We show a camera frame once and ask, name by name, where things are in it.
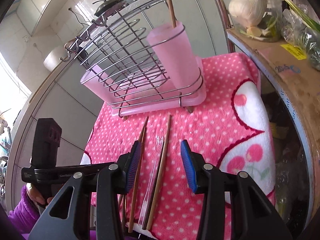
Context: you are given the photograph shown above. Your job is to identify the brown wooden chopstick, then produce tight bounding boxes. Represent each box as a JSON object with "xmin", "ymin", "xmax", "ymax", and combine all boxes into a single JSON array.
[
  {"xmin": 118, "ymin": 116, "xmax": 149, "ymax": 206},
  {"xmin": 146, "ymin": 114, "xmax": 171, "ymax": 230},
  {"xmin": 142, "ymin": 142, "xmax": 164, "ymax": 230},
  {"xmin": 167, "ymin": 0, "xmax": 176, "ymax": 28},
  {"xmin": 128, "ymin": 127, "xmax": 146, "ymax": 233}
]

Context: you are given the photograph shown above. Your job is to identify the clear plastic spoon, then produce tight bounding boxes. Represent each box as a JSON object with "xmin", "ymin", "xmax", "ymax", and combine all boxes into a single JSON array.
[{"xmin": 138, "ymin": 137, "xmax": 163, "ymax": 230}]

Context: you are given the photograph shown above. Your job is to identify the left hand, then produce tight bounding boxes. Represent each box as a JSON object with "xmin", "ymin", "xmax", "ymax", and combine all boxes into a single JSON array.
[{"xmin": 26, "ymin": 183, "xmax": 53, "ymax": 205}]

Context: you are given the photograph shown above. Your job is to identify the pink polka dot towel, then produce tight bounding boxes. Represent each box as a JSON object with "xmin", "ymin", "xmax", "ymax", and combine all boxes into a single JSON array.
[{"xmin": 81, "ymin": 53, "xmax": 276, "ymax": 239}]

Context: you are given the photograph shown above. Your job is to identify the white rice cooker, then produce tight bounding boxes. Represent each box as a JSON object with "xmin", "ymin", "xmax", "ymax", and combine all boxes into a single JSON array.
[{"xmin": 43, "ymin": 46, "xmax": 67, "ymax": 72}]

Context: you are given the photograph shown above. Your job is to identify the pink drip tray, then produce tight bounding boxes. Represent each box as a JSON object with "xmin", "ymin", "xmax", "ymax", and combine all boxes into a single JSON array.
[{"xmin": 80, "ymin": 56, "xmax": 206, "ymax": 117}]

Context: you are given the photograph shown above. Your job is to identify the cardboard box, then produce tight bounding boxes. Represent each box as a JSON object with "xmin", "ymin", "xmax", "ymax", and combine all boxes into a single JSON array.
[{"xmin": 227, "ymin": 29, "xmax": 319, "ymax": 221}]

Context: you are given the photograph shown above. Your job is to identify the metal shelf pole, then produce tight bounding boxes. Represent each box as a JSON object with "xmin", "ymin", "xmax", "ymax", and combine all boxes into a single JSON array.
[{"xmin": 215, "ymin": 0, "xmax": 235, "ymax": 53}]

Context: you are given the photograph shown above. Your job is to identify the pink utensil cup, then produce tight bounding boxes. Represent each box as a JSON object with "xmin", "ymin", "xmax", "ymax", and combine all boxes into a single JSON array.
[{"xmin": 146, "ymin": 21, "xmax": 201, "ymax": 94}]

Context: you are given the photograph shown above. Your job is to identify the black wok with lid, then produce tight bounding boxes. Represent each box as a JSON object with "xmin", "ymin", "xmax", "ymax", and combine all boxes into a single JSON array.
[{"xmin": 92, "ymin": 0, "xmax": 124, "ymax": 17}]

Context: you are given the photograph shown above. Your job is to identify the bagged green vegetables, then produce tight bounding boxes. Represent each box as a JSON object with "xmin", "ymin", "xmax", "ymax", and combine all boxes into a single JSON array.
[{"xmin": 281, "ymin": 4, "xmax": 319, "ymax": 71}]

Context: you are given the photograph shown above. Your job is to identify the napa cabbage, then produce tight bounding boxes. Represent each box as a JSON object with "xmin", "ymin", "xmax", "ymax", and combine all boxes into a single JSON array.
[{"xmin": 228, "ymin": 0, "xmax": 268, "ymax": 28}]

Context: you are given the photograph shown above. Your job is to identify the green onions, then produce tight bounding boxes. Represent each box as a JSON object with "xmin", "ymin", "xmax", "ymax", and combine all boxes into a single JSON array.
[{"xmin": 284, "ymin": 0, "xmax": 320, "ymax": 33}]

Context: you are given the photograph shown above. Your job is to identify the chrome wire dish rack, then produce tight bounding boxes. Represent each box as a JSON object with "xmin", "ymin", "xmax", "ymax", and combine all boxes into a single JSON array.
[{"xmin": 60, "ymin": 0, "xmax": 205, "ymax": 118}]

